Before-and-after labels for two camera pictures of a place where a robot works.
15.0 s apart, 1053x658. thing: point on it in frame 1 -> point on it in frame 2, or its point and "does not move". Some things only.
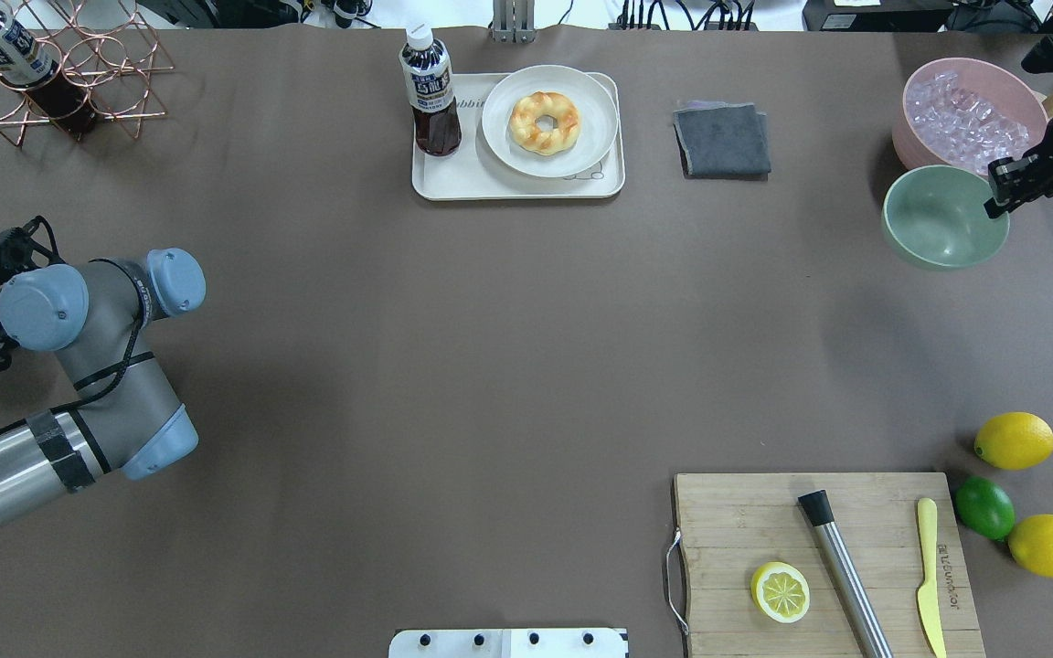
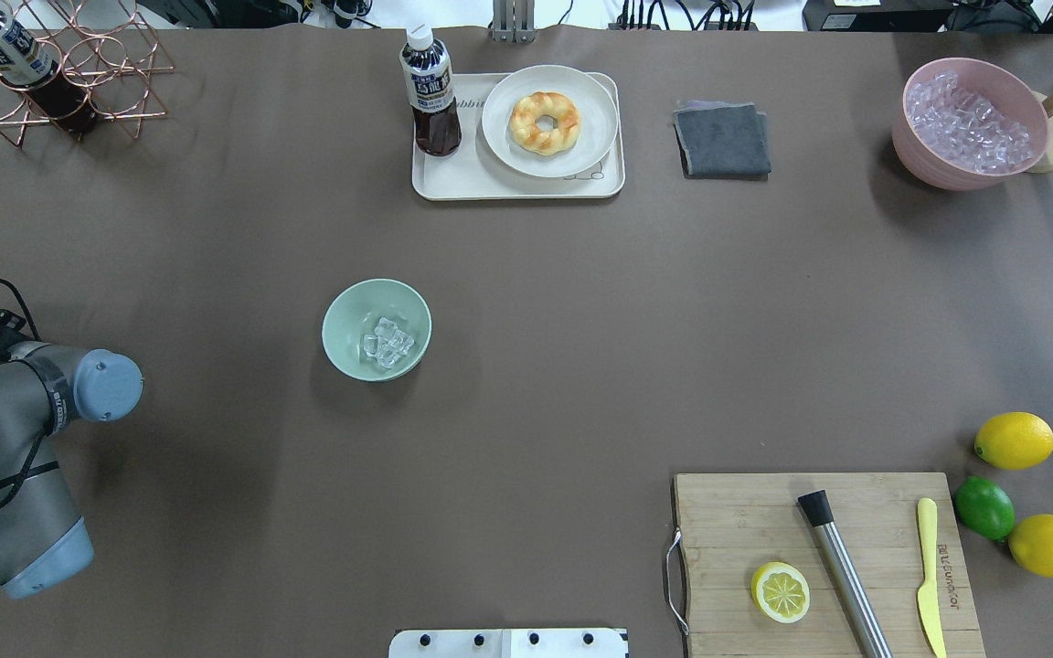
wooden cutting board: [731, 525] does not move
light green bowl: [936, 215] -> [377, 329]
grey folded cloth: [723, 141] does not move
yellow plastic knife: [927, 594] does not move
